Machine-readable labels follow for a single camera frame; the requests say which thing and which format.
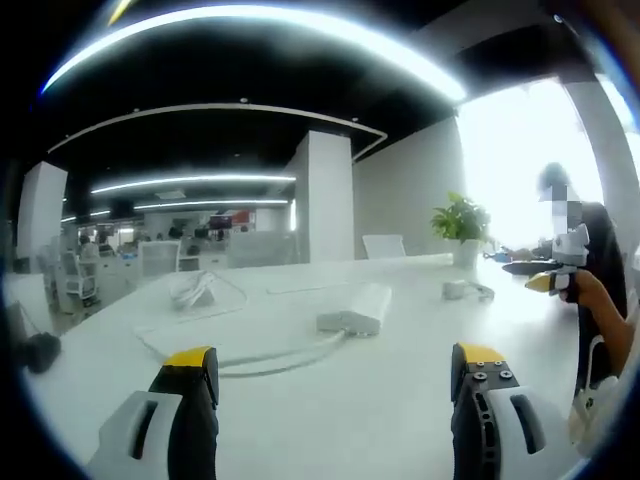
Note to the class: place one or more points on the straight ceiling light strip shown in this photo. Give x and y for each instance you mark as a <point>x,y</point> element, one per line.
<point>190,181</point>

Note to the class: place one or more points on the white power strip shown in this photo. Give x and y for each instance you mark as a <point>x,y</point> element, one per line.
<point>371,302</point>

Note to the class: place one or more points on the potted green plant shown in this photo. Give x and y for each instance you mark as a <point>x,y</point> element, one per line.
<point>462,225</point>

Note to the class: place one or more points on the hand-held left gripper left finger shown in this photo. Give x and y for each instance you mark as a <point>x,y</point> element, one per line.
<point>192,420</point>

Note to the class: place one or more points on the dark flat tray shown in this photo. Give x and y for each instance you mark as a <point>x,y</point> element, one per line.
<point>525,267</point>

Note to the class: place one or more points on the short ceiling light strip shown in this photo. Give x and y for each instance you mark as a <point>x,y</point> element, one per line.
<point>215,203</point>

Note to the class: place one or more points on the black desk object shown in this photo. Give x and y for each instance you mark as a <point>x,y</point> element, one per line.
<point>40,352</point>

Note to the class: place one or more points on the person's right hand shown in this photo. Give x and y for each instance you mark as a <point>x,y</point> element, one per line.
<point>590,295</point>

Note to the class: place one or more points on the white plain chair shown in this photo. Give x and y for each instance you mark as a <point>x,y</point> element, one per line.
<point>384,246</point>

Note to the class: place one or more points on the wide grey office chair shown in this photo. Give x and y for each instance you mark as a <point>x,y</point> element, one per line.
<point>260,250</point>

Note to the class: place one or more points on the long curved ceiling light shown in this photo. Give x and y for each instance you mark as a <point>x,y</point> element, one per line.
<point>260,22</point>

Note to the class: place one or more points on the white ceiling trim line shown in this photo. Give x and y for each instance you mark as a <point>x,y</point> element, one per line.
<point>225,107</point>

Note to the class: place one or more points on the white frame office chair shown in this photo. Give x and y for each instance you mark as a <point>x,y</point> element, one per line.
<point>80,280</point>

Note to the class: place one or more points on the blue desk item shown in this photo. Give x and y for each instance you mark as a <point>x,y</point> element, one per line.
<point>494,256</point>

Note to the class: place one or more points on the grey mesh office chair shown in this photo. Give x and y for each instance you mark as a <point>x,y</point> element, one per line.
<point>160,257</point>

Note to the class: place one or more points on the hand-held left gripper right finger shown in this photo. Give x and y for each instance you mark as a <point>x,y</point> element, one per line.
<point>480,415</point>

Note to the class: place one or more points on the white desk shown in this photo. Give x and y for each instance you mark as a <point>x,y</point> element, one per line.
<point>310,425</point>

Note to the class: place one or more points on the white charger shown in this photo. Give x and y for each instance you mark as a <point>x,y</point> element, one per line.
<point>453,290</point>

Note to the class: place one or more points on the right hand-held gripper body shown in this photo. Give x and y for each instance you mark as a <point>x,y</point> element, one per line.
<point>571,250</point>

